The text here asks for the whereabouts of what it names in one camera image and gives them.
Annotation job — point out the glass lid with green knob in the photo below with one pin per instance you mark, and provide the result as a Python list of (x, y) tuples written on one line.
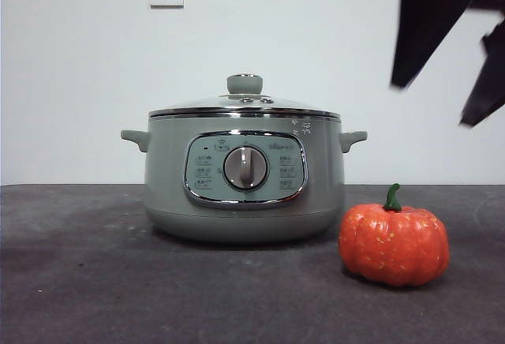
[(244, 83)]

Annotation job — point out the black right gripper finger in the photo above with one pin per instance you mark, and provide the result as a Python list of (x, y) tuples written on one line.
[(491, 83), (426, 12)]

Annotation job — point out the pale green electric pot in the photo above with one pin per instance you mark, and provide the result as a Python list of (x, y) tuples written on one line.
[(323, 186)]

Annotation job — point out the orange pumpkin with green stem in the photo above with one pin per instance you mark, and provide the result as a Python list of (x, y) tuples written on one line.
[(390, 241)]

